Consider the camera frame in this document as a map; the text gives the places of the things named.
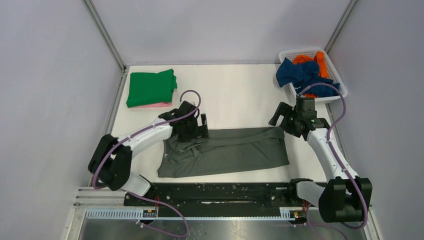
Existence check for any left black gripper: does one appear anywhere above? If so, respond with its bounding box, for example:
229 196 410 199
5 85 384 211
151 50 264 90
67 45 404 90
178 113 209 143

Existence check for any grey t-shirt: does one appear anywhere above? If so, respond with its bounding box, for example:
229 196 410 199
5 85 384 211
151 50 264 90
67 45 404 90
157 127 290 178

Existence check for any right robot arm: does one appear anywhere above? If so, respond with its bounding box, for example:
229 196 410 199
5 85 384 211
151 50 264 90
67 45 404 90
268 97 373 227

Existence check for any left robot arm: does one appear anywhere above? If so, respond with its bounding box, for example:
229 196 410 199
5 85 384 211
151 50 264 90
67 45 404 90
88 101 209 206

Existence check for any folded pink t-shirt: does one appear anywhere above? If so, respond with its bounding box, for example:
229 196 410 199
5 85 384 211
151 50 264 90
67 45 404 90
134 102 173 108

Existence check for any blue t-shirt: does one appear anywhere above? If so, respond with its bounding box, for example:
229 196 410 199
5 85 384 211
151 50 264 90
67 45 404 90
276 58 340 98

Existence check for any white plastic basket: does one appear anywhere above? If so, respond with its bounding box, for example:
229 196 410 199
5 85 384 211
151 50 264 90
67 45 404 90
278 47 347 97

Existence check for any orange t-shirt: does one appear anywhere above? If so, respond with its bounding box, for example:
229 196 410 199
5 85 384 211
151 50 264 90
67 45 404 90
293 51 334 98

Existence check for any folded green t-shirt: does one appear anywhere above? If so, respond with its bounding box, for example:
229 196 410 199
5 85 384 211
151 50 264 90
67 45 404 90
126 68 178 108

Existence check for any white slotted cable duct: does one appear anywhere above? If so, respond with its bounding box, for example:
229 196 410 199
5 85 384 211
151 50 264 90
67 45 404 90
86 207 304 221

